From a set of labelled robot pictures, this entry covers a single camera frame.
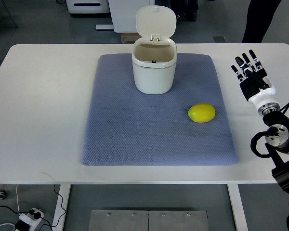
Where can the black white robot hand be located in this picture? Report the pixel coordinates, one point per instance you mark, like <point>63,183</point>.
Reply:
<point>255,84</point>

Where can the yellow lemon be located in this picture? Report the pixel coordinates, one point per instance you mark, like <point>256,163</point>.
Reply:
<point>202,113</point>

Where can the white trash bin with lid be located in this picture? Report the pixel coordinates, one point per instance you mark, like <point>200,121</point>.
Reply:
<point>154,54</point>

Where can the floor outlet plate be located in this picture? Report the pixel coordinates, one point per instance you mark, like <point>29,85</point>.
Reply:
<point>219,39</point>

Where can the right white table leg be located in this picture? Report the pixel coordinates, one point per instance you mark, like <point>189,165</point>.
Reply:
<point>237,207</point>

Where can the white table leg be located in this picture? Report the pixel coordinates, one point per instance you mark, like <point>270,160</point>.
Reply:
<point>63,192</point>
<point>237,207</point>

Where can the blue quilted mat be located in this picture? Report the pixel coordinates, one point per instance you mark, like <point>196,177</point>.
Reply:
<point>126,127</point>

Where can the cardboard box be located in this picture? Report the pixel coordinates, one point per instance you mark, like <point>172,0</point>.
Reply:
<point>129,38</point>

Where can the white cabinet base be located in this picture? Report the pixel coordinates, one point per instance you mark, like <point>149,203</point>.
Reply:
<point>123,15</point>

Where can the metal floor plate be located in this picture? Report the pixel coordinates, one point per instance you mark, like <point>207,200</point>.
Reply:
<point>148,220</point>

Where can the left white table leg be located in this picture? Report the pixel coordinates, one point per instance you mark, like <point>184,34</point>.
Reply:
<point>63,192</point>

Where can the white power strip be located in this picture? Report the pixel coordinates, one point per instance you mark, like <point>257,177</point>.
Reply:
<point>32,218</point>

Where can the white machine with handle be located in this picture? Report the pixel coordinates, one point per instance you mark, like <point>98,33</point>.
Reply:
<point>87,6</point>

